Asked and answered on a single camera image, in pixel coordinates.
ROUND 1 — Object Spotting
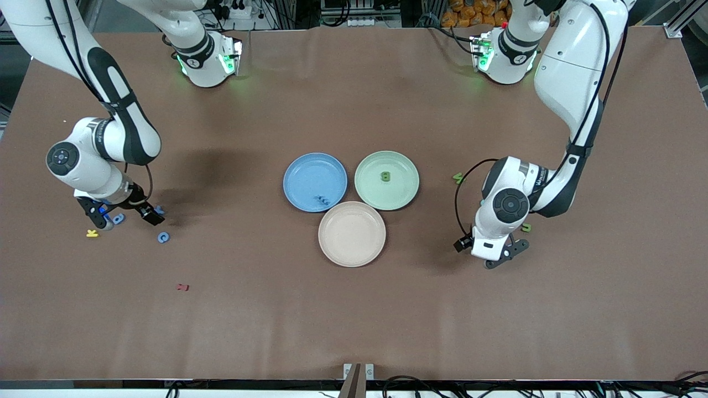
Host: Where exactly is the green round plate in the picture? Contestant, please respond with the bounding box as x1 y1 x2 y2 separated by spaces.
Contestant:
354 150 420 211

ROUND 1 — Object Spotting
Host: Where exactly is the beige round plate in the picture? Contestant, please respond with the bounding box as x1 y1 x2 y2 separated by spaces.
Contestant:
318 201 387 268

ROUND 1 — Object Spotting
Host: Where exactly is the blue round plate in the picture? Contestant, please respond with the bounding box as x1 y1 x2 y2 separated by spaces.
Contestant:
283 153 348 213

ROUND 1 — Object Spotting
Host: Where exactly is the silver base connector box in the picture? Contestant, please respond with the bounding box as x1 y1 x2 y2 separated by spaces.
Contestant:
470 33 494 71
218 38 243 76

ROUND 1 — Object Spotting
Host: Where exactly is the white power strip with plugs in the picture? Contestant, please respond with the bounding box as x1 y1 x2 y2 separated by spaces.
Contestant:
220 0 253 20

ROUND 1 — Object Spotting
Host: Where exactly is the orange mesh bag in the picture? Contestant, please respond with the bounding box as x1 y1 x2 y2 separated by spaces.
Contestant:
441 0 512 28

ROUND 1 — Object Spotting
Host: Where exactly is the long white power strip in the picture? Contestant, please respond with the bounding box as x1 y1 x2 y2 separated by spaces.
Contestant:
347 17 402 28

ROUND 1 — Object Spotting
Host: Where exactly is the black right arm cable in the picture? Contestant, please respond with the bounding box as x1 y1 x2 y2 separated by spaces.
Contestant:
47 0 154 202

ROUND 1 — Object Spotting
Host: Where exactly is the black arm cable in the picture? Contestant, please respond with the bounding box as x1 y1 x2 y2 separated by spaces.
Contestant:
455 0 628 239
47 0 154 202

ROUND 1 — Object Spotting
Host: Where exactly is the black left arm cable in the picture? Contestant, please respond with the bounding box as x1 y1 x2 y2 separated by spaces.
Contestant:
455 0 628 239

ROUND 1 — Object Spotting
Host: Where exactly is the black looped floor cable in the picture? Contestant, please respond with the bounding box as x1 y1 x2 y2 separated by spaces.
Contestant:
382 375 444 398

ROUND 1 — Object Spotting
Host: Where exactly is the black table edge rail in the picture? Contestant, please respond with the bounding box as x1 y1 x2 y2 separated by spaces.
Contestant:
0 379 708 391

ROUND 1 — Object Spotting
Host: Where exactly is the silver table edge bracket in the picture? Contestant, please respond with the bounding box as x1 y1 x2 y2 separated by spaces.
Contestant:
343 363 375 381

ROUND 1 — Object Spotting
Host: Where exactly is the aluminium frame profile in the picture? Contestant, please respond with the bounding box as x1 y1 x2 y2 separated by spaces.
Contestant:
664 0 708 38

